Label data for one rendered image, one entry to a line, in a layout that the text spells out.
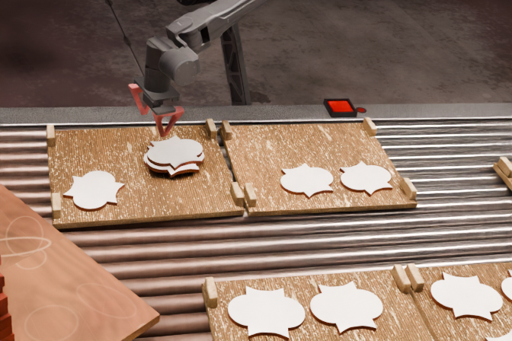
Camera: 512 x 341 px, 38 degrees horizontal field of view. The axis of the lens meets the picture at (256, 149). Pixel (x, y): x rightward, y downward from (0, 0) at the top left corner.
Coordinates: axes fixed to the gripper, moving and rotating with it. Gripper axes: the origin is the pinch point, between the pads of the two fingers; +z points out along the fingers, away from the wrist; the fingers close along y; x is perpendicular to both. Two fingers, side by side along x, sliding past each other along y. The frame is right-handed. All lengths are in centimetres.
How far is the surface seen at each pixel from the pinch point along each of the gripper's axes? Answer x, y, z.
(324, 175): -36.1, -19.6, 11.1
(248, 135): -29.1, 3.3, 12.3
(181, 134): -13.8, 10.3, 12.7
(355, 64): -221, 161, 103
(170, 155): -3.9, -1.8, 8.9
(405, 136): -72, -11, 13
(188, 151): -8.6, -2.1, 8.8
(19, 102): -29, 188, 107
